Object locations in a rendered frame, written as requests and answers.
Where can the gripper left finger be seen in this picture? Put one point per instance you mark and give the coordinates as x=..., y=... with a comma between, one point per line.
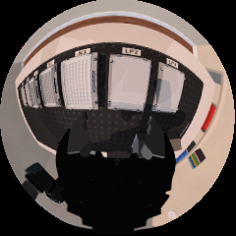
x=74, y=145

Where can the white button panel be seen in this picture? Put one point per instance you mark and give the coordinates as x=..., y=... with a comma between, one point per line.
x=173, y=138

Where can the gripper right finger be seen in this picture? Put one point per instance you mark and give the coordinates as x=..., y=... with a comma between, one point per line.
x=157, y=148

